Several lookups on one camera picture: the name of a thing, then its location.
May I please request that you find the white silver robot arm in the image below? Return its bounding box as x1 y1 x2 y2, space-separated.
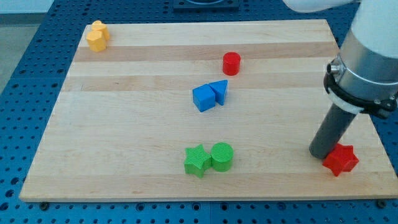
323 0 397 119

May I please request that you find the green star block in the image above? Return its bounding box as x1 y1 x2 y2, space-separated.
183 144 212 179

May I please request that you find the red star block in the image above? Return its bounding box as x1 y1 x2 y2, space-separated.
322 143 359 177

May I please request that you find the blue cube block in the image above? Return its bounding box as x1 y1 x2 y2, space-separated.
192 84 216 112

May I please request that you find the wooden board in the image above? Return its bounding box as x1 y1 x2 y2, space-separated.
19 20 397 202

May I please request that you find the blue triangle block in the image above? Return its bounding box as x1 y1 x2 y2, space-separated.
209 80 228 105

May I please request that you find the green cylinder block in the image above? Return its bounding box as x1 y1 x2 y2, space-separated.
211 142 234 172

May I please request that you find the red cylinder block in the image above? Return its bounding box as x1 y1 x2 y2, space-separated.
223 52 241 76

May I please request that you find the yellow block behind hexagon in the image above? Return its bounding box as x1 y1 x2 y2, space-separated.
91 20 110 40

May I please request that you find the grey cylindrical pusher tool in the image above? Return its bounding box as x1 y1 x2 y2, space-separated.
309 104 356 159

